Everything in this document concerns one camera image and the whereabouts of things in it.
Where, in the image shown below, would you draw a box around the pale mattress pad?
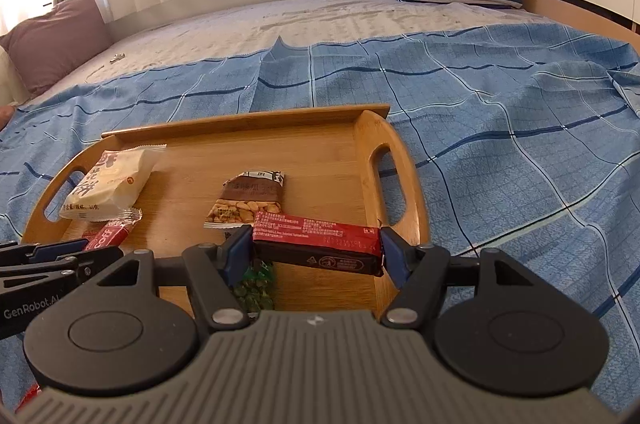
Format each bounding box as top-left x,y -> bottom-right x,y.
20,0 -> 551,110

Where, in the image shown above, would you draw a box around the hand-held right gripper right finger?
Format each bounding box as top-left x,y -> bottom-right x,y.
381,228 -> 523,330

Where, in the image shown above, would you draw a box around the blue plaid bedsheet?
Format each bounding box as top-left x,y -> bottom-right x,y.
0,24 -> 640,405

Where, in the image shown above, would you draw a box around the white pastry packet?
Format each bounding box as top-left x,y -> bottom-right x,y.
59,144 -> 167,222

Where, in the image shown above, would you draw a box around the wooden bed frame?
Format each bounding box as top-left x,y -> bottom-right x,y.
522,0 -> 640,50

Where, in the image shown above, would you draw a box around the wooden tray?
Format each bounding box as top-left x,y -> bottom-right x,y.
22,104 -> 431,320

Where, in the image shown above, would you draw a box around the brown peanut packet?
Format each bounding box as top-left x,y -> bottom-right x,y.
204,171 -> 288,230

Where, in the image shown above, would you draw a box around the red biscuit packet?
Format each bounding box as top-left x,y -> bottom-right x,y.
82,207 -> 143,252

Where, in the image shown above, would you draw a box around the purple pillow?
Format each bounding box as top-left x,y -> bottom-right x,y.
0,0 -> 113,97

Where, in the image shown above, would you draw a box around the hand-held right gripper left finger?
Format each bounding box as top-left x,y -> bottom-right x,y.
95,225 -> 255,330

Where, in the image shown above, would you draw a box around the dark red bar packet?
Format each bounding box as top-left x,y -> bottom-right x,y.
252,210 -> 385,277

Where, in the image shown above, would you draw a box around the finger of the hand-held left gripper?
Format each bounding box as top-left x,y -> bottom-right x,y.
0,251 -> 118,290
0,240 -> 90,262

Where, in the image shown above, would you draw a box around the green peas packet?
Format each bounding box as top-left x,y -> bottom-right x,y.
232,261 -> 276,315

